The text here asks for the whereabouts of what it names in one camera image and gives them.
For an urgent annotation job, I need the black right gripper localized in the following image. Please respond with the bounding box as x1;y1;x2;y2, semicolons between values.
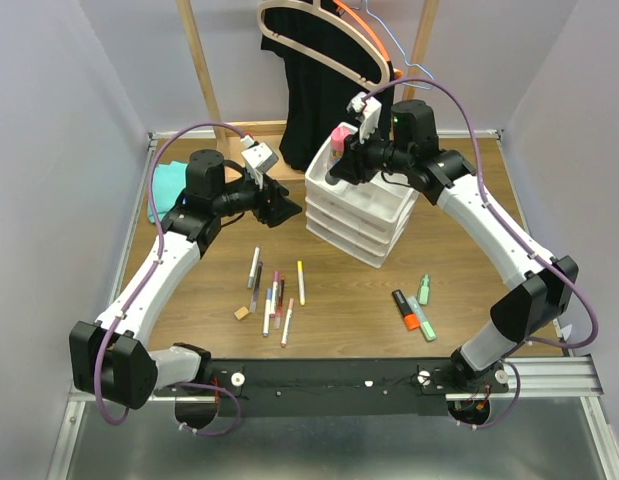
328;121;411;186

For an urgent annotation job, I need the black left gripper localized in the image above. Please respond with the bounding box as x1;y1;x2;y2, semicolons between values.
213;168;303;228

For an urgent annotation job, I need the pink capped clear bottle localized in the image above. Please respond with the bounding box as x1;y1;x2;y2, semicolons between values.
328;125;354;167

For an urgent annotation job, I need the grey capped white marker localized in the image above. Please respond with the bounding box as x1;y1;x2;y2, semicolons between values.
247;245;261;289

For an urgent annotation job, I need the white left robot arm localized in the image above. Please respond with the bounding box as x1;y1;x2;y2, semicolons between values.
69;143;302;410

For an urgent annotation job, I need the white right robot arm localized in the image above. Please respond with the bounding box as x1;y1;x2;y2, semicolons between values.
329;93;578;392

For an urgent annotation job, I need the white drawer organizer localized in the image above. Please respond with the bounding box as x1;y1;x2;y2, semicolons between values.
305;140;418;268

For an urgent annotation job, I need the yellow capped white marker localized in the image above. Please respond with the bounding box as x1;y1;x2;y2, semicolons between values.
297;260;306;306

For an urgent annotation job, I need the black hanging garment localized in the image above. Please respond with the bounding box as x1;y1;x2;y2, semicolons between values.
261;1;379;172

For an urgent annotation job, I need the pink capped white marker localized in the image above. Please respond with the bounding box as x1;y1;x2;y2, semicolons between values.
269;270;280;318

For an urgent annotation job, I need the red clear pen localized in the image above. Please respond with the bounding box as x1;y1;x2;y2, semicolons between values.
274;275;285;329

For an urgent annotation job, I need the wooden clothes rack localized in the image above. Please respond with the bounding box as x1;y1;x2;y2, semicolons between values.
176;1;439;156

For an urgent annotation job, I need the orange plastic hanger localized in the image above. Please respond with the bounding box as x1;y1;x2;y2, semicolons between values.
333;0;391;62

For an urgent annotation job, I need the blue capped white marker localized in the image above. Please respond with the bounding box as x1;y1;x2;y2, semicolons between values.
262;287;273;338

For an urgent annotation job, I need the teal folded cloth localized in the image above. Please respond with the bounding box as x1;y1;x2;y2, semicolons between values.
152;161;187;220

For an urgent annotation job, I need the small tan eraser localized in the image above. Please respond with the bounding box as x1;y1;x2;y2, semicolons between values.
234;306;250;321

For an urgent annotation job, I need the peach capped white marker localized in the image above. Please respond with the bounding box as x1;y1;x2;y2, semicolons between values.
280;298;295;348

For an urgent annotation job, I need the small green highlighter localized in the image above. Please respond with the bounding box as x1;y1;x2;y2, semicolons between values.
417;274;430;305

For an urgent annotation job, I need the black orange highlighter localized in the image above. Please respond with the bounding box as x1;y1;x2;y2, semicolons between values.
391;289;420;331

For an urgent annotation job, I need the grey green highlighter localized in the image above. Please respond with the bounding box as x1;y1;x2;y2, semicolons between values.
407;296;437;342

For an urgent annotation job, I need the beige wooden hanger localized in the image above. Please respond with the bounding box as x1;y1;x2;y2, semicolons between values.
257;1;391;91

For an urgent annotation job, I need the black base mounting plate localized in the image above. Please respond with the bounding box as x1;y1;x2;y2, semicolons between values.
170;357;512;432

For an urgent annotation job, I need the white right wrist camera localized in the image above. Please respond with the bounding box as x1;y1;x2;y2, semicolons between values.
347;92;382;144

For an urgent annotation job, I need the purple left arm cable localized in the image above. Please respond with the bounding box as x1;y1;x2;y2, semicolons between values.
94;122;255;437

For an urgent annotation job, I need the blue wire hanger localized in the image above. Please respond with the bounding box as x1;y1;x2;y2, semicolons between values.
354;0;435;80

